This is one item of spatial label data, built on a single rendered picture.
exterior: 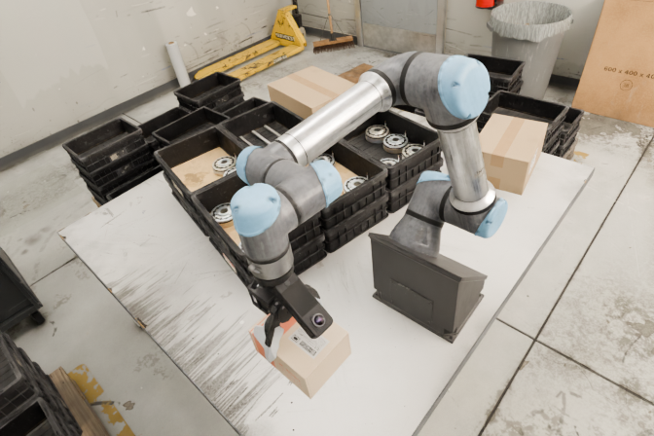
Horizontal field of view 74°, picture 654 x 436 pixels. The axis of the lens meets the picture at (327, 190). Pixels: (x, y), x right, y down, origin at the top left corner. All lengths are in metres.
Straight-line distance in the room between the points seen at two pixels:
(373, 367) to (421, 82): 0.79
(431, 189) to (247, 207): 0.71
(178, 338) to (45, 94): 3.35
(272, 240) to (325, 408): 0.69
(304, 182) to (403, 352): 0.76
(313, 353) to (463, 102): 0.55
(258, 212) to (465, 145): 0.54
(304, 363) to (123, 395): 1.61
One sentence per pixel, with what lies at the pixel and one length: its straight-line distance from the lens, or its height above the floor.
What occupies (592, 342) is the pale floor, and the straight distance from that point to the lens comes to 2.34.
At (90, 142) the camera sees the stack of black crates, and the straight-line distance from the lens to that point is 3.18.
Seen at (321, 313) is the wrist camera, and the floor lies 1.24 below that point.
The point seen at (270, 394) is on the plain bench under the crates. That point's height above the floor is 0.70.
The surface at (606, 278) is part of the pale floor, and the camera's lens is 2.61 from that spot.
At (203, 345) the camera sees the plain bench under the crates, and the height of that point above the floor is 0.70.
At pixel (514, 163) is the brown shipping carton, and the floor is 0.84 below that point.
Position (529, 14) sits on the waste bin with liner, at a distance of 4.07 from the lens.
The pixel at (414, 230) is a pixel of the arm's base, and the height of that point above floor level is 0.98.
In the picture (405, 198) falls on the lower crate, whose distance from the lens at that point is 1.71.
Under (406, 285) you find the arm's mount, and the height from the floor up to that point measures 0.84.
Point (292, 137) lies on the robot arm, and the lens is 0.82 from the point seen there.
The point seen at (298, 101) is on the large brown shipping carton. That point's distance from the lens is 2.13.
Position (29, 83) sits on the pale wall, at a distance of 4.48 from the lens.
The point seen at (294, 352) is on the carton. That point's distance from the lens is 0.86.
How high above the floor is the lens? 1.85
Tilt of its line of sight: 39 degrees down
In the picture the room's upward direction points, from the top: 8 degrees counter-clockwise
